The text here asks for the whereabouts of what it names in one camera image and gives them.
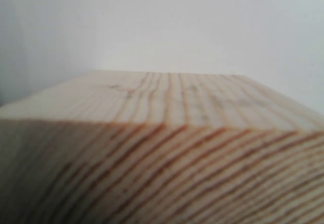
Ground wooden cube block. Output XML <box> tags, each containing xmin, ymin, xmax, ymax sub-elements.
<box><xmin>1</xmin><ymin>70</ymin><xmax>323</xmax><ymax>223</ymax></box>

